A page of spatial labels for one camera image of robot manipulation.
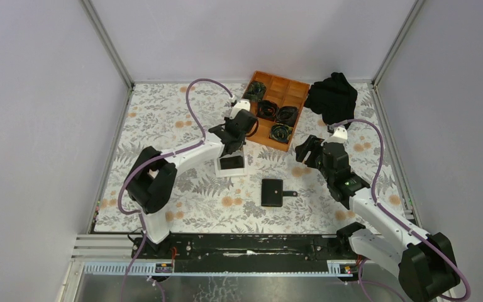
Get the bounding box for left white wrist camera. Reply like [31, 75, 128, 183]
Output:
[229, 99, 251, 120]

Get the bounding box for dark rolled item middle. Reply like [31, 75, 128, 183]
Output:
[257, 100, 279, 121]

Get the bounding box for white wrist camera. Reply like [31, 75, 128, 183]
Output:
[327, 126, 348, 144]
[229, 99, 251, 120]

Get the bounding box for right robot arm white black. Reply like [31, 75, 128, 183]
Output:
[294, 135, 462, 301]

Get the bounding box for dark rolled item bottom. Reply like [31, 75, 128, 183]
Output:
[269, 123, 293, 144]

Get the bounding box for orange compartment tray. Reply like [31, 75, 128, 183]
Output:
[243, 71, 310, 152]

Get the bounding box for black leather card holder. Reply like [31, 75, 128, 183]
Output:
[260, 179, 299, 208]

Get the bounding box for dark rolled item right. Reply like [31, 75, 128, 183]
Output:
[275, 106, 299, 127]

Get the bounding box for slotted cable duct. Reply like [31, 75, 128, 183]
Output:
[83, 261, 355, 277]

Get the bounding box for purple cable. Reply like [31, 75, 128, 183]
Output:
[327, 118, 473, 302]
[117, 77, 238, 302]

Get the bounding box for black crumpled cloth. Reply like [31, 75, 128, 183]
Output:
[304, 72, 358, 125]

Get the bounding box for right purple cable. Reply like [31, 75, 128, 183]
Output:
[327, 118, 473, 302]

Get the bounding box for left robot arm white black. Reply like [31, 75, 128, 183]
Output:
[124, 109, 257, 259]

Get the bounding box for dark rolled item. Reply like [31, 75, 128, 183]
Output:
[275, 106, 299, 127]
[269, 123, 293, 144]
[243, 81, 267, 103]
[257, 100, 279, 121]

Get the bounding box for white plastic card box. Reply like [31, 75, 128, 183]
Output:
[214, 148, 249, 177]

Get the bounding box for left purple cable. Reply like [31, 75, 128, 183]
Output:
[117, 77, 238, 302]

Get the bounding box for dark rolled item top left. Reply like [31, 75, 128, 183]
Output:
[243, 81, 267, 103]

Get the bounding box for black card in box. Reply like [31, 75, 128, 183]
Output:
[219, 155, 245, 170]

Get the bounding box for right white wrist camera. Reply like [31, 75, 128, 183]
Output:
[327, 126, 348, 144]

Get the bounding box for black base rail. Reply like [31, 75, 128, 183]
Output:
[131, 233, 361, 272]

